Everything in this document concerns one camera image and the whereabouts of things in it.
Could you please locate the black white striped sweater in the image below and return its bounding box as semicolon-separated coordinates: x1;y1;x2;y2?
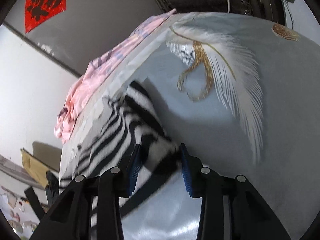
58;80;183;230

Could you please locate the black clothing pile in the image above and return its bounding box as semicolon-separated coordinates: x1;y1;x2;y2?
45;171;59;206

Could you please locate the tan folded board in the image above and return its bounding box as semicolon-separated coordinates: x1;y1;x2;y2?
20;148;59;188

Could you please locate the light blue feather bedsheet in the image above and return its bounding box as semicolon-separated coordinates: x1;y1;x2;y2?
60;12;319;239

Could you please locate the pink floral cloth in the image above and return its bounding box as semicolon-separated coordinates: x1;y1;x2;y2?
54;9;176;143

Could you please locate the red paper wall decoration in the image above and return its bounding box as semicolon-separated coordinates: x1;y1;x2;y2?
24;0;67;33

